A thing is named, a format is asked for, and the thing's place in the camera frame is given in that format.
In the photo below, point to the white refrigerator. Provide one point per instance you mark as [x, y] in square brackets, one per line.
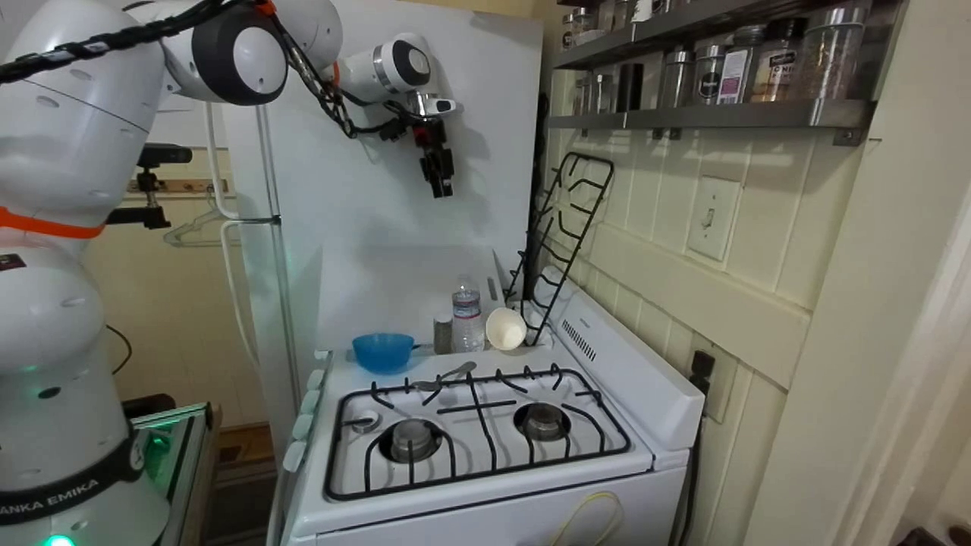
[340, 228]

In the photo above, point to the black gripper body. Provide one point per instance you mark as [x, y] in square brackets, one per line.
[428, 135]

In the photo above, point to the spice jar with label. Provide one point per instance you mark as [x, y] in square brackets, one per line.
[735, 70]

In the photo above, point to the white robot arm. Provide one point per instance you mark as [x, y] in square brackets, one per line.
[79, 93]

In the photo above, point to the clear plastic water bottle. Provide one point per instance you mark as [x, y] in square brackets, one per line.
[470, 318]

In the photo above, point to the metal spice rack shelf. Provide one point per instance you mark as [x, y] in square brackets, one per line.
[703, 20]

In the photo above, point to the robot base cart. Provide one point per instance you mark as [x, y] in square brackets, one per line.
[180, 460]

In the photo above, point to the black wall plug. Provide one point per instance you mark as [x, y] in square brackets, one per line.
[703, 370]

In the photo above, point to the white paper cup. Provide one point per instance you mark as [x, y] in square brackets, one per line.
[505, 329]

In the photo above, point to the black loose stove grate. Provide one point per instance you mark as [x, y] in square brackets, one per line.
[560, 223]

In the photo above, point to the large glass spice jar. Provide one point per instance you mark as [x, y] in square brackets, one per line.
[832, 46]

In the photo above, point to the white gas stove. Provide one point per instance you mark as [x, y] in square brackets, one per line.
[624, 498]

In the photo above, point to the black front stove grate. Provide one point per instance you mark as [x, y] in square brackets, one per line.
[418, 433]

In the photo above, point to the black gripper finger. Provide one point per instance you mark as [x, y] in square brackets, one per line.
[445, 181]
[436, 181]

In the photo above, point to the blue plastic bowl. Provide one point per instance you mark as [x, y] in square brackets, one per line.
[385, 352]

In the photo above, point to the small grey shaker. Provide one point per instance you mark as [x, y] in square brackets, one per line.
[442, 334]

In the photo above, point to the white light switch plate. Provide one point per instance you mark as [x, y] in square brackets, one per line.
[712, 215]

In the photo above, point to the black camera on stand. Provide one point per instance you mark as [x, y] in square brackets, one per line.
[148, 183]

